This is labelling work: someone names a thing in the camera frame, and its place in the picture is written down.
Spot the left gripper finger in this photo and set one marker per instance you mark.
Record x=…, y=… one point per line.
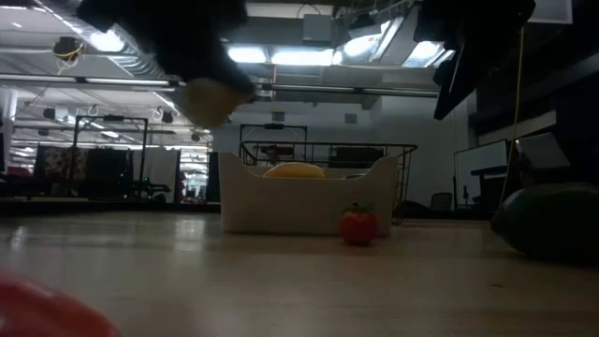
x=187, y=65
x=222, y=65

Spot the white garlic bulb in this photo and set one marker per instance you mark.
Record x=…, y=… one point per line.
x=208, y=105

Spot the yellow bell pepper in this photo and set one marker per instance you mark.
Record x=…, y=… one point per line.
x=295, y=171

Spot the small red tomato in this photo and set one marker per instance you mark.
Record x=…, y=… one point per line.
x=358, y=228

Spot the orange carrot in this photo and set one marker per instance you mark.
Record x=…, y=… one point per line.
x=47, y=309

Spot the green avocado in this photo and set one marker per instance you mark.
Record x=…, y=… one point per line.
x=552, y=224

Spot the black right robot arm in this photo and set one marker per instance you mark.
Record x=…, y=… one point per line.
x=477, y=23

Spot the ceiling light panel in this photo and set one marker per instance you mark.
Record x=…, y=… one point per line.
x=247, y=54
x=425, y=52
x=361, y=46
x=304, y=57

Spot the grey ceiling box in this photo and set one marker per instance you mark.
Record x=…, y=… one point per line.
x=317, y=28

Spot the white plastic bin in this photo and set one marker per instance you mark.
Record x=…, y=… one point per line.
x=299, y=206

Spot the grey office chair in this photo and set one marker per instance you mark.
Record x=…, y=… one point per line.
x=441, y=201

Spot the white whiteboard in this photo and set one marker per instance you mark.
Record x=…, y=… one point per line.
x=482, y=173

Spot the grey tilted panel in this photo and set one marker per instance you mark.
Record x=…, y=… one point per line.
x=543, y=150

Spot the black metal rig frame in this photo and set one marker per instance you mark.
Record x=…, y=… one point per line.
x=112, y=118

